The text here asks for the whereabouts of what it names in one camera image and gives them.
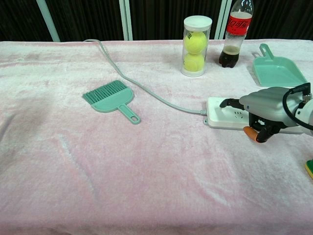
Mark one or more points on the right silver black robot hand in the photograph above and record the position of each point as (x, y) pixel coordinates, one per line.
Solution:
(266, 102)

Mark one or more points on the white power strip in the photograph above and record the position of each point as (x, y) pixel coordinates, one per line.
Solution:
(220, 115)

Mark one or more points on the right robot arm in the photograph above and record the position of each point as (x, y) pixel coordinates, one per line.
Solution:
(305, 115)

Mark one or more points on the teal dustpan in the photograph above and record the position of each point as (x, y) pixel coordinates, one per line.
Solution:
(278, 72)

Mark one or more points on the green box with yellow sponge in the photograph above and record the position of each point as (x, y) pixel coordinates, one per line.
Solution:
(310, 169)

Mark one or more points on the cola bottle red label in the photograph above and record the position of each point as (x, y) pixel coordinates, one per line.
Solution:
(236, 27)

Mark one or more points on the yellow tennis ball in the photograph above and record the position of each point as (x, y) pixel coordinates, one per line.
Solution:
(193, 62)
(195, 42)

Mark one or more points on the clear tennis ball tube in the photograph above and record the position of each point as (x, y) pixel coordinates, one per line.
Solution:
(195, 23)

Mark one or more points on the pink plush table cloth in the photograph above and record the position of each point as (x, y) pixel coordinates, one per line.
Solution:
(146, 171)

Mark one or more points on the teal hand brush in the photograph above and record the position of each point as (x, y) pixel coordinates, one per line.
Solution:
(111, 99)

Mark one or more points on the white partition frame post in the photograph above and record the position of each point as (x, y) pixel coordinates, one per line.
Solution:
(126, 19)
(49, 22)
(223, 19)

